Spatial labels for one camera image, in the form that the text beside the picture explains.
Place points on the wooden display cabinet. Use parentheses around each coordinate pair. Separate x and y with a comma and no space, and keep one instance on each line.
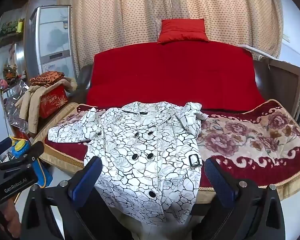
(12,45)

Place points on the orange patterned folded cloth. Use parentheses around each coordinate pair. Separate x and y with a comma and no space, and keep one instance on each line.
(47,78)

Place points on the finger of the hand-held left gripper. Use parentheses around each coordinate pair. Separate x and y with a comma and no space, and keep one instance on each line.
(33,151)
(1,145)

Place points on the red pillow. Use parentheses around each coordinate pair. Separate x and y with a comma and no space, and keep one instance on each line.
(182,31)

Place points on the silver refrigerator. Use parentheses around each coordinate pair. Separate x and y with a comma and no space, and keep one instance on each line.
(52,40)

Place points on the artificial flower arrangement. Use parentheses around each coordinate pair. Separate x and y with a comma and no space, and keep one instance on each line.
(10,72)

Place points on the yellow bottle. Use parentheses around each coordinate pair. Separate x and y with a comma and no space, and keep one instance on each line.
(20,26)

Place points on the white black-patterned coat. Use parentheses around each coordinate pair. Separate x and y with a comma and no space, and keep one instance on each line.
(140,155)

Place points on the dark brown sofa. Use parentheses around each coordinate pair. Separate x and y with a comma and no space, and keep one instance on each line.
(83,77)

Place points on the beige dotted curtain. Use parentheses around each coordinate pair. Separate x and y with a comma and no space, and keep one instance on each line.
(130,15)

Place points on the blue and yellow toy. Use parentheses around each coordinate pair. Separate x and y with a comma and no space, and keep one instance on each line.
(43,173)

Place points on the floral red beige blanket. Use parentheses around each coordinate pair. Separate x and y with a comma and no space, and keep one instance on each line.
(240,140)

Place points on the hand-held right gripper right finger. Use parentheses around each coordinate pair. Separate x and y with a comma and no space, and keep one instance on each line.
(218,180)

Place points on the green plant ornament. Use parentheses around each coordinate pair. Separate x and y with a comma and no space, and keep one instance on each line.
(7,27)

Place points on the red sofa cover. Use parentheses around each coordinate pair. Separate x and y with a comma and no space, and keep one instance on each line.
(170,77)

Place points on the beige quilted jacket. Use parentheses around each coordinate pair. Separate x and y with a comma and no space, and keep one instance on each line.
(31,105)

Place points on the person's left hand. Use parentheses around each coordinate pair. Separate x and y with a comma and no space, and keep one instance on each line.
(11,220)

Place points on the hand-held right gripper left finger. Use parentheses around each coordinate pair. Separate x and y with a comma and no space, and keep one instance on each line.
(86,180)

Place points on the clear plastic wrap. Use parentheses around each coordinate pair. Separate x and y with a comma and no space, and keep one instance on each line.
(13,100)

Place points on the red cardboard box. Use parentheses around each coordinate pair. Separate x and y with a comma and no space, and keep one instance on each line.
(53,101)

